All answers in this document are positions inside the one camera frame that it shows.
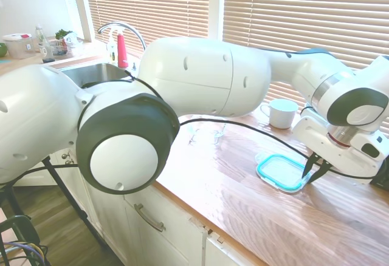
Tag chrome curved faucet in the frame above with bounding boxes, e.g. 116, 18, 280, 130
97, 21, 147, 61

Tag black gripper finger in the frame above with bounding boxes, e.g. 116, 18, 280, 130
308, 160, 332, 185
301, 153, 319, 179

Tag clear soap dispenser bottle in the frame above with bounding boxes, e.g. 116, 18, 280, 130
106, 30, 119, 65

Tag wide wooden window blind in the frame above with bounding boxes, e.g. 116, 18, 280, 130
223, 0, 389, 111

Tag black tripod stand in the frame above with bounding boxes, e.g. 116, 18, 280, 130
0, 156, 106, 250

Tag green leafy herbs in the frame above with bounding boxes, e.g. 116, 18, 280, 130
54, 29, 75, 41

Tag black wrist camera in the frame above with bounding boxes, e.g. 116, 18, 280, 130
369, 156, 389, 188

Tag silver bar cabinet handle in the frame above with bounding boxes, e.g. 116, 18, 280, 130
133, 203, 167, 233

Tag clear glass food container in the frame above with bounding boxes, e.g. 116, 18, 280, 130
187, 123, 228, 146

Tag stainless steel sink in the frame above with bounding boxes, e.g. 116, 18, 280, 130
59, 62, 132, 89

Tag coloured cable bundle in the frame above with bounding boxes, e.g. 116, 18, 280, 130
0, 239, 50, 266

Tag clear lid with teal seal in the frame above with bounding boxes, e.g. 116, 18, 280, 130
254, 152, 314, 194

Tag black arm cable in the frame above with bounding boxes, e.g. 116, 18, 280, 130
178, 118, 379, 178

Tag white kitchen cabinet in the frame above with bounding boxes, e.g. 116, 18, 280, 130
9, 149, 268, 266

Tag clear bottle with dark liquid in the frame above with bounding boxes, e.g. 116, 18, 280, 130
34, 24, 56, 64

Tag white mug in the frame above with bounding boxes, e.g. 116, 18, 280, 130
260, 98, 300, 129

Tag red bottle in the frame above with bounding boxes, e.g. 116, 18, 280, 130
117, 33, 129, 69

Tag clear plastic bag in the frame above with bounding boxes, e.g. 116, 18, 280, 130
48, 33, 82, 56

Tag clear canister with white lid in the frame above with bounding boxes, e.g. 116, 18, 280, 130
2, 33, 33, 60

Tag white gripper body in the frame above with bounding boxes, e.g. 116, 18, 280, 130
293, 110, 389, 176

